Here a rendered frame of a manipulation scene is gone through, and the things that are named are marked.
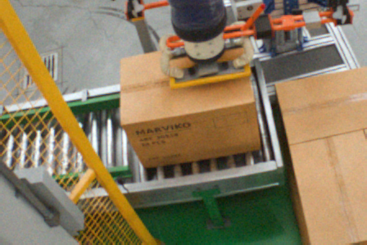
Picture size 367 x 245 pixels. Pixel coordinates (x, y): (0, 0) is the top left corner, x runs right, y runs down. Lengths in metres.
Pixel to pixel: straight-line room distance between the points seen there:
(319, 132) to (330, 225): 0.53
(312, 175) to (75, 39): 2.42
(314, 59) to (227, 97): 1.20
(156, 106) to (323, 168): 0.85
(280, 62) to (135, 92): 1.24
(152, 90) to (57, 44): 2.00
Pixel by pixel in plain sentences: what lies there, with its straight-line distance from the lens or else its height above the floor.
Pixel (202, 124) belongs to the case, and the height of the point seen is 0.85.
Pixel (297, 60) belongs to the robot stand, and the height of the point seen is 0.21.
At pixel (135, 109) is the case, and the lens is 2.36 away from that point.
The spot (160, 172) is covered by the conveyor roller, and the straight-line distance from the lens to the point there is 2.62.
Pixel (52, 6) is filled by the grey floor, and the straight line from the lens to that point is 4.68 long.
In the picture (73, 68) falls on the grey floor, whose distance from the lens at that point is 4.03.
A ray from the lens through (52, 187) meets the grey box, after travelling 1.33.
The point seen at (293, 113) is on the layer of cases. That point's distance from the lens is 2.72.
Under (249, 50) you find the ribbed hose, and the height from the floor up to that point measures 1.15.
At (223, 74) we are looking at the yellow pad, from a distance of 2.21.
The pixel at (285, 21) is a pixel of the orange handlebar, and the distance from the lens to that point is 2.22.
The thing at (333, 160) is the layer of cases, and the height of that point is 0.54.
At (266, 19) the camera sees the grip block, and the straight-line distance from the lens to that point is 2.23.
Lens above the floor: 2.77
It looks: 50 degrees down
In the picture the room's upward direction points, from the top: 11 degrees counter-clockwise
